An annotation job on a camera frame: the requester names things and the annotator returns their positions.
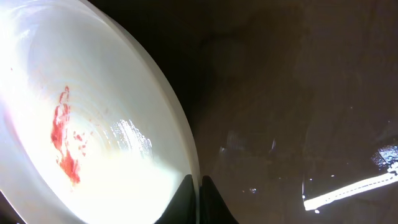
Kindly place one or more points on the large brown serving tray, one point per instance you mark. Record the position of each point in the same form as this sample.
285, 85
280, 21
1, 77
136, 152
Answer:
292, 105

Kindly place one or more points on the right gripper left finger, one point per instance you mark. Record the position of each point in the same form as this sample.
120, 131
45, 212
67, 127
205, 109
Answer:
182, 207

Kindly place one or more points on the cream white plate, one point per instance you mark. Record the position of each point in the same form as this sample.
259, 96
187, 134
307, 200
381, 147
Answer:
91, 130

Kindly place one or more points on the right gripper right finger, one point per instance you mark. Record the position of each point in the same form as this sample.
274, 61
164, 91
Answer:
213, 209

